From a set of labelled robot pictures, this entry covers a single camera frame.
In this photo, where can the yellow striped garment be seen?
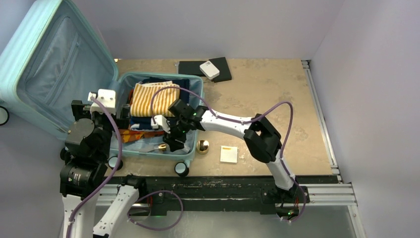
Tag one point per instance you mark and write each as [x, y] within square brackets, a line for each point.
[152, 99]

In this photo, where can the clear gold perfume bottle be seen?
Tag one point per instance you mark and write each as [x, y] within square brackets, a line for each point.
[156, 148]

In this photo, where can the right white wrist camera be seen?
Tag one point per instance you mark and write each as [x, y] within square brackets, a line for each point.
[160, 122]

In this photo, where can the black metal base rail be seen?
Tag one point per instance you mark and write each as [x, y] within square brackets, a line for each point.
[240, 194]

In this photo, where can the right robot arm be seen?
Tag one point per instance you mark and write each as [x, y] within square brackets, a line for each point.
[262, 139]

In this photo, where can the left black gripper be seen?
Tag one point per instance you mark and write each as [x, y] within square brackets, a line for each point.
[119, 122]

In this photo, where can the white square box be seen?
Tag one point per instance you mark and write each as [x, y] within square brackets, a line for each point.
[229, 154]

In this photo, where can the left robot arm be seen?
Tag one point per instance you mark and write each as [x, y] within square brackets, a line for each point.
[85, 154]

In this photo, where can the light blue suitcase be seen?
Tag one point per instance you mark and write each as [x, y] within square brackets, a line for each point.
[55, 57]

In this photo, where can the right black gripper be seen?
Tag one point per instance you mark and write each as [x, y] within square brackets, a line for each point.
[171, 138]

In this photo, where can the white power bank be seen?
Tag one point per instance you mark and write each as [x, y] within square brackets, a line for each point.
[209, 70]

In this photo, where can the blue white patterned garment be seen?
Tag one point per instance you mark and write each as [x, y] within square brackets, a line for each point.
[143, 124]

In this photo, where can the gold round jar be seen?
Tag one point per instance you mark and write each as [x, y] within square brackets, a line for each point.
[202, 147]

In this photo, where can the orange camouflage garment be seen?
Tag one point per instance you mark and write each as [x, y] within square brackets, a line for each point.
[131, 136]

